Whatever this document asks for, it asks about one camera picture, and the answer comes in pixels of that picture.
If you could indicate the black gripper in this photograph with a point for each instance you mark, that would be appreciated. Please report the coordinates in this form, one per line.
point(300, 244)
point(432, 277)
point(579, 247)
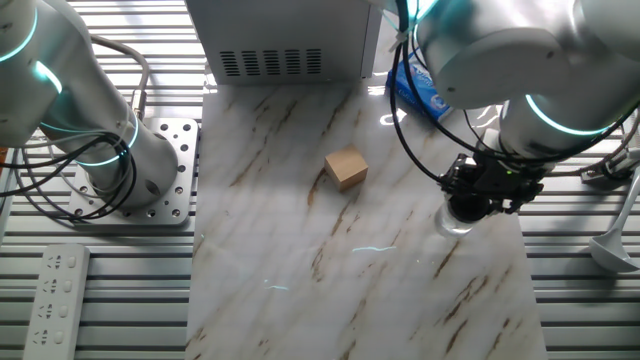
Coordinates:
point(492, 180)

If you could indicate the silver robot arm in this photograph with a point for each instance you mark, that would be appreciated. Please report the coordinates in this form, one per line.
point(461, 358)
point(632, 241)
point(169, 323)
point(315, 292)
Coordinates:
point(500, 60)

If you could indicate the clear glass jar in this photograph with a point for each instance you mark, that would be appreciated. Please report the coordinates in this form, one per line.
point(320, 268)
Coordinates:
point(450, 227)

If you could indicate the metal clamp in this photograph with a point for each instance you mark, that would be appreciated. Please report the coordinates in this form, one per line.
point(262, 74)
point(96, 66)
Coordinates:
point(592, 174)

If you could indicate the blue tissue pack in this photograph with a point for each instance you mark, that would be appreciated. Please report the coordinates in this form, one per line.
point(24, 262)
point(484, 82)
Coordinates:
point(425, 92)

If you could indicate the wooden block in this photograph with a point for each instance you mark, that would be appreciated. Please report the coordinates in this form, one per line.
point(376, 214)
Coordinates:
point(345, 167)

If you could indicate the silver metal case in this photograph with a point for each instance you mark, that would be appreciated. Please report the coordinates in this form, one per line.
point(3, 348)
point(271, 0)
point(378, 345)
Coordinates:
point(280, 25)

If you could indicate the white power strip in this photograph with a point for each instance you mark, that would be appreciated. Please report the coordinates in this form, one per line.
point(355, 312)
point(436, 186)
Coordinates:
point(55, 300)

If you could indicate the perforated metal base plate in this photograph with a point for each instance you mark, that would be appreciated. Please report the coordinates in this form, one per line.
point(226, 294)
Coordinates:
point(182, 165)

